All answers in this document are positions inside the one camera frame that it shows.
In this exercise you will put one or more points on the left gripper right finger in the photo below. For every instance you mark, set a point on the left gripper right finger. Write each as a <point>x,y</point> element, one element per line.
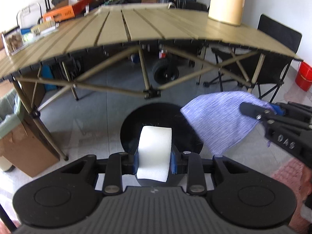
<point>189,163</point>

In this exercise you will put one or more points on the small yellow carton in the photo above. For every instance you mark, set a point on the small yellow carton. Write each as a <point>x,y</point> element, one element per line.
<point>38,29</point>

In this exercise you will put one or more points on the black folding chair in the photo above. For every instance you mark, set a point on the black folding chair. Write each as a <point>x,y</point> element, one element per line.
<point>274,68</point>

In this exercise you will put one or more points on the beige bin with black bag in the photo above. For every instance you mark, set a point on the beige bin with black bag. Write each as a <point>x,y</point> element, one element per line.
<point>5,165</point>

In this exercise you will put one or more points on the white foam roll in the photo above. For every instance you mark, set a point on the white foam roll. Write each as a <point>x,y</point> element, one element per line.
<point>154,152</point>

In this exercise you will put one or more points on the orange cardboard box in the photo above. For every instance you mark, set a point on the orange cardboard box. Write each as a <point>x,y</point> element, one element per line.
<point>66,10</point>

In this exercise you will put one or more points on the cardboard box with green liner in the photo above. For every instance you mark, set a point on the cardboard box with green liner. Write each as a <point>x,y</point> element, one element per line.
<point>22,143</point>

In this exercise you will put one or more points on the black round trash bin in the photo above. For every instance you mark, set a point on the black round trash bin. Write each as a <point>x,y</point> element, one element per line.
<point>167,115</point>

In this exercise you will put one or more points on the clear snack jar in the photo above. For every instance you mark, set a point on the clear snack jar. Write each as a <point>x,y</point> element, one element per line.
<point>12,41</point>

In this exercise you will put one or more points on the yellow thermos jug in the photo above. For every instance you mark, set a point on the yellow thermos jug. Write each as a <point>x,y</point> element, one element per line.
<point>227,11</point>

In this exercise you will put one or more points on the black wagon wheel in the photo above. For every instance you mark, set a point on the black wagon wheel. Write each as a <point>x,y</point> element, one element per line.
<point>164,71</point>

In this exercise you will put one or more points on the tan folding camping table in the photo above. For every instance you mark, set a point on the tan folding camping table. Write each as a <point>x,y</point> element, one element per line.
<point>127,29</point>

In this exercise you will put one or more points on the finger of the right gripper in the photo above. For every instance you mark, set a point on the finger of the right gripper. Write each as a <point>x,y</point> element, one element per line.
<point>278,109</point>
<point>296,115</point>

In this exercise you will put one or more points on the lavender knit pouch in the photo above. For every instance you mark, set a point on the lavender knit pouch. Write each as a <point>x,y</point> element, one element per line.
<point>217,120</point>

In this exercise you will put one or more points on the red plastic bucket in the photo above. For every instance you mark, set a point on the red plastic bucket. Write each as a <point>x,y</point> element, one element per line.
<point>304,76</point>

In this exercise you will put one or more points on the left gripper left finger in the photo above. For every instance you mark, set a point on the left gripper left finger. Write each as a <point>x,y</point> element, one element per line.
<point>119,164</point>

